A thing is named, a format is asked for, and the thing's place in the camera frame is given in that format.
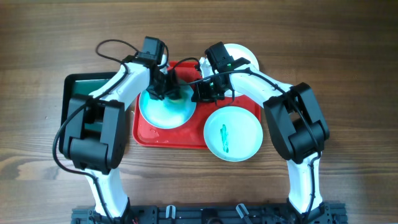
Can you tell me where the yellow green sponge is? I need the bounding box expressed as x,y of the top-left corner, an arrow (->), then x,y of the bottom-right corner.
168,95 -> 185,104

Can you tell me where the white plate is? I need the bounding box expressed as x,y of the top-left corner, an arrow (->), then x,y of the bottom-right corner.
224,44 -> 259,98
203,106 -> 264,162
138,86 -> 197,129

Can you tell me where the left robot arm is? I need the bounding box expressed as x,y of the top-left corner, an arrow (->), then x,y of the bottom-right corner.
52,37 -> 182,223

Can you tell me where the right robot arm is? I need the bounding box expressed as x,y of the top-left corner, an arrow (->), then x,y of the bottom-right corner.
192,42 -> 330,220

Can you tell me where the red plastic tray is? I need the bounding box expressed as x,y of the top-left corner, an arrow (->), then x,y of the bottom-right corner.
132,62 -> 261,149

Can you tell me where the dark green water tray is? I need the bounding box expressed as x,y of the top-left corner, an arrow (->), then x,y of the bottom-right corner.
59,72 -> 126,155

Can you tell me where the white plate top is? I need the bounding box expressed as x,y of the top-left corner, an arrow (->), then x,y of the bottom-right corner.
224,44 -> 259,98

